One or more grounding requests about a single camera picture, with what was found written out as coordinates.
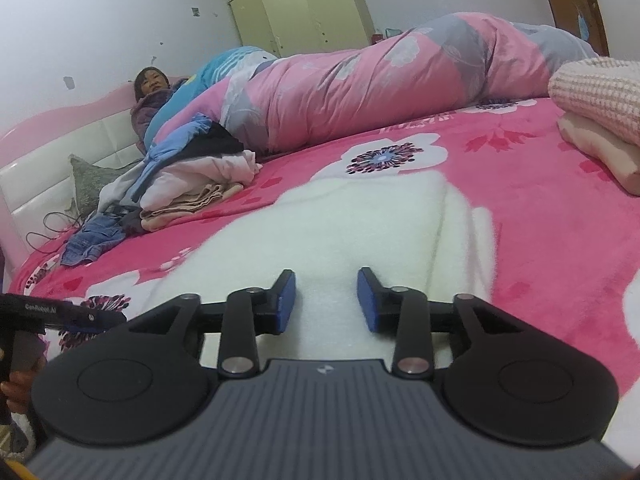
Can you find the beige folded garment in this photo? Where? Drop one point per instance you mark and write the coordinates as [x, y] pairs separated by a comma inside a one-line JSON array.
[[600, 155]]

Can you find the pink grey floral quilt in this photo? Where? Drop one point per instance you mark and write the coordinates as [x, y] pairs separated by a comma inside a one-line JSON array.
[[375, 80]]

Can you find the pale yellow wardrobe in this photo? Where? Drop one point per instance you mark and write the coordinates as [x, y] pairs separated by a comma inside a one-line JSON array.
[[300, 10]]

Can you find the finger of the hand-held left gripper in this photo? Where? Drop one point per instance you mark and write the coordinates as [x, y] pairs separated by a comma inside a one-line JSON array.
[[105, 320]]

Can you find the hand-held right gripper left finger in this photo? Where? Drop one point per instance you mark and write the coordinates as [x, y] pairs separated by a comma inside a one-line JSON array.
[[287, 305]]

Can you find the pink white bed headboard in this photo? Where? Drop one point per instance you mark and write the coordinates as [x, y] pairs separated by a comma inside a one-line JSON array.
[[60, 150]]

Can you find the blue face mask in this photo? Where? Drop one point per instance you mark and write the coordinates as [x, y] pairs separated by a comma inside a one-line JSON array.
[[584, 25]]

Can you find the beige crumpled garment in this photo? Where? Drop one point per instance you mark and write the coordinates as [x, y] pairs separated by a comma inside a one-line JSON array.
[[175, 210]]

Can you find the dark grey garment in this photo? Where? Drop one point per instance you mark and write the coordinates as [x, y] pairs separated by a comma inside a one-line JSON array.
[[131, 222]]

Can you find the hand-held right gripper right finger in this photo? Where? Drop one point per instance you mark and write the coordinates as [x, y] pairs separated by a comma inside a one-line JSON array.
[[367, 305]]

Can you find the pink checked folded garment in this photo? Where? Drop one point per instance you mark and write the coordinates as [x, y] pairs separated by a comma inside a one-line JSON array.
[[600, 90]]

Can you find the teal patterned quilt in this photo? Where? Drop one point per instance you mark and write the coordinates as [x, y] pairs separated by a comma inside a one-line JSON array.
[[220, 67]]

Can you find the light blue padded jacket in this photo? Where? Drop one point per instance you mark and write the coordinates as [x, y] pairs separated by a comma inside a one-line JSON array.
[[170, 145]]

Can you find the white fluffy sweater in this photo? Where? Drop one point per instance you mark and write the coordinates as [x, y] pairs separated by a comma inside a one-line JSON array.
[[350, 230]]

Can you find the pink floral bed blanket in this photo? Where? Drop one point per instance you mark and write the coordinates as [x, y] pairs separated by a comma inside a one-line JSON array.
[[550, 220]]

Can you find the grey patterned pillow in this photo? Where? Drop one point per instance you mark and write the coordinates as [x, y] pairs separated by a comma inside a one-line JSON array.
[[92, 180]]

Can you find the black garment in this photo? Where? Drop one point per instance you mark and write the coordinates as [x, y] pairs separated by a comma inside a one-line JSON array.
[[217, 142]]

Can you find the pale pink white garment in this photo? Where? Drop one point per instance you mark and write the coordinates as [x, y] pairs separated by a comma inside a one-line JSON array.
[[200, 175]]

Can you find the blue jeans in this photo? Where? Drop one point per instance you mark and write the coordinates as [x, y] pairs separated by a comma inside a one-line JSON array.
[[90, 240]]

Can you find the grey white garment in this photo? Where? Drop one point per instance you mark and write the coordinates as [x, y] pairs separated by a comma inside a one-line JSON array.
[[120, 190]]

